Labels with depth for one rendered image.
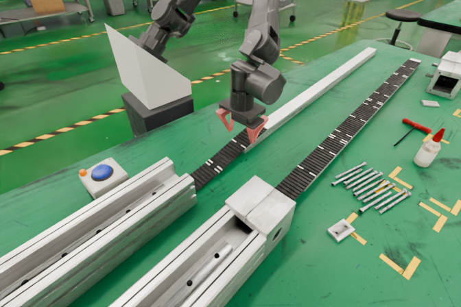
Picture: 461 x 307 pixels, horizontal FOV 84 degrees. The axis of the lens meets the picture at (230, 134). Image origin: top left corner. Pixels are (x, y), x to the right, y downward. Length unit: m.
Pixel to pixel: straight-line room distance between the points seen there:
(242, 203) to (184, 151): 0.30
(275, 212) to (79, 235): 0.36
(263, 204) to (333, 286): 0.19
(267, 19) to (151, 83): 0.45
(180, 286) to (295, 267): 0.22
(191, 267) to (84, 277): 0.18
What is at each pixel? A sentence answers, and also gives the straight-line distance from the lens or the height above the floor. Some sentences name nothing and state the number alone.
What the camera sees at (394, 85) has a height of 0.81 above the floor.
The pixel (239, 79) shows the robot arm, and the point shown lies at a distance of 0.57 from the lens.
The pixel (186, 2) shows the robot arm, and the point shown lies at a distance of 0.89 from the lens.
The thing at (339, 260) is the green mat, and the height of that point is 0.78.
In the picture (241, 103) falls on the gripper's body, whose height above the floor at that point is 0.95.
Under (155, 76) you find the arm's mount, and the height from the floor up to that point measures 0.89.
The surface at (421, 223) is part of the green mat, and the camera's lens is 0.71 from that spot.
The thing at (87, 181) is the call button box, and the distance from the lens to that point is 0.66.
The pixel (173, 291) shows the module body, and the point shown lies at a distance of 0.48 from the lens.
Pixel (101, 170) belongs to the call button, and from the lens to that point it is 0.64.
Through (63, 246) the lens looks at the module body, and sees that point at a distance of 0.58.
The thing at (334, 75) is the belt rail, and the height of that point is 0.81.
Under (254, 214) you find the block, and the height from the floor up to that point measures 0.87.
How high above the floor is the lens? 1.28
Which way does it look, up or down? 39 degrees down
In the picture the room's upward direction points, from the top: straight up
